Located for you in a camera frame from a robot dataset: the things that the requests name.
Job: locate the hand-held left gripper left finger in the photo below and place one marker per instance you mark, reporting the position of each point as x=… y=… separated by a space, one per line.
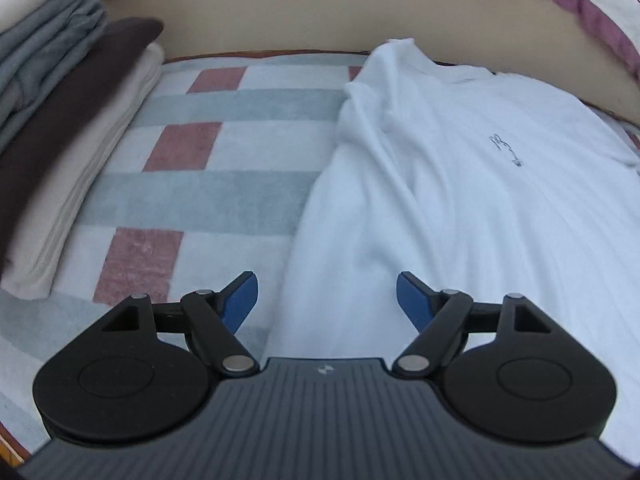
x=240 y=305

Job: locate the dark brown folded garment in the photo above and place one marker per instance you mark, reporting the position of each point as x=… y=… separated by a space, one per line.
x=65 y=120

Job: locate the checked round rug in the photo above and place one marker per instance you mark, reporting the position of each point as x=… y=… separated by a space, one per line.
x=200 y=195

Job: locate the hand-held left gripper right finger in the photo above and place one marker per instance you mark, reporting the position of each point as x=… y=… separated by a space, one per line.
x=412 y=302

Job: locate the grey folded garment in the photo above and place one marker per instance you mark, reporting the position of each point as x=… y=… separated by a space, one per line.
x=45 y=55

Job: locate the white T-shirt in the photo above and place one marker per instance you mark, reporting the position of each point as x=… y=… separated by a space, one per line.
x=450 y=200

